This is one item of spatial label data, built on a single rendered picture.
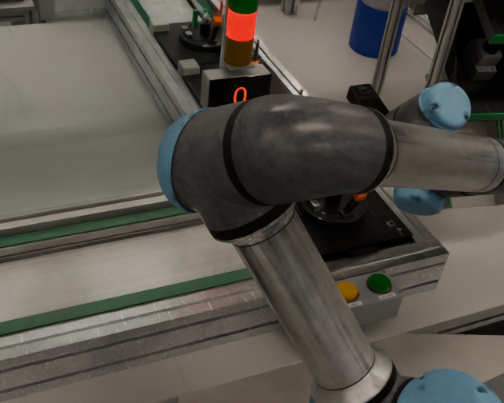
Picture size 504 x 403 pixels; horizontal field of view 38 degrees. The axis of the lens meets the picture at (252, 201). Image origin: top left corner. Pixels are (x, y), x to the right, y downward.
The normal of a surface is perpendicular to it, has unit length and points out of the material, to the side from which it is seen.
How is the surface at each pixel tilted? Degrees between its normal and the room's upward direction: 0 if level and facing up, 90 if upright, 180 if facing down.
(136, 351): 90
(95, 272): 0
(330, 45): 0
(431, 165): 77
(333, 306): 56
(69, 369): 90
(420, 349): 0
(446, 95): 40
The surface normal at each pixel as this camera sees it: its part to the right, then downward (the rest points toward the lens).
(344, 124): 0.31, -0.41
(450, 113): 0.33, -0.21
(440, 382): -0.52, -0.58
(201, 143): -0.72, -0.14
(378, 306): 0.39, 0.61
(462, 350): 0.11, -0.77
